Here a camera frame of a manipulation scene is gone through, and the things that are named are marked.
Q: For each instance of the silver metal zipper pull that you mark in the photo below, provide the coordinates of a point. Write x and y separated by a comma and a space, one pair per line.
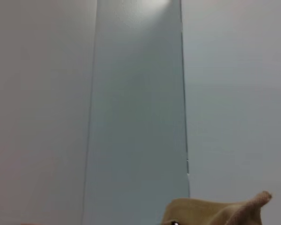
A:
175, 222

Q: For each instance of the khaki canvas food bag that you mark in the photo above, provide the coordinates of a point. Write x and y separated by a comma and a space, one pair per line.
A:
201, 211

